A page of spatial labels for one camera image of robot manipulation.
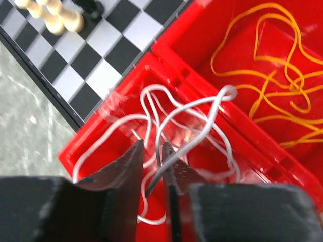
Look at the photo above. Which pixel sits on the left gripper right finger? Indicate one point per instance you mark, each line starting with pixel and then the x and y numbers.
pixel 197 210

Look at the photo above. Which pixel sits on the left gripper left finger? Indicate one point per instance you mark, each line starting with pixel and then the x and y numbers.
pixel 100 207

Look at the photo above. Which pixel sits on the red three-compartment bin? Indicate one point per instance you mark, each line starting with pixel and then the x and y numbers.
pixel 264 57

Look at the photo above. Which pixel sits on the black white chessboard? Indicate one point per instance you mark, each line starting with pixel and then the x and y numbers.
pixel 76 71

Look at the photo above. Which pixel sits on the cream chess piece tall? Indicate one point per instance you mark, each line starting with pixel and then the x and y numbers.
pixel 52 22

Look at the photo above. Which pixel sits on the cream chess piece short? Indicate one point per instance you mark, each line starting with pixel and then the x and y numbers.
pixel 72 19

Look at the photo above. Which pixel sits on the black chess piece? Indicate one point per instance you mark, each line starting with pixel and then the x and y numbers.
pixel 94 9

